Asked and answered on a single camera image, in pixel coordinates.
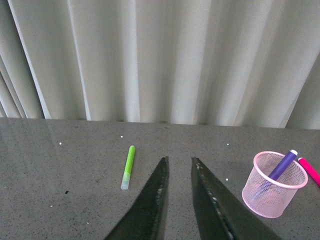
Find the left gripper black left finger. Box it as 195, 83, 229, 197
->
105, 156, 169, 240

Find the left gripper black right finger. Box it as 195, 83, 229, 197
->
191, 157, 280, 240

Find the green highlighter pen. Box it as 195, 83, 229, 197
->
120, 145, 136, 190

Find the white pleated curtain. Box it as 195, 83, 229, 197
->
0, 0, 320, 130

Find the purple highlighter pen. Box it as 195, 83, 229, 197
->
249, 149, 299, 205

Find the pink highlighter pen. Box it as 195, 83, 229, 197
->
298, 157, 320, 187

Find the pink mesh cup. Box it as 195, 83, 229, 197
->
242, 151, 308, 218

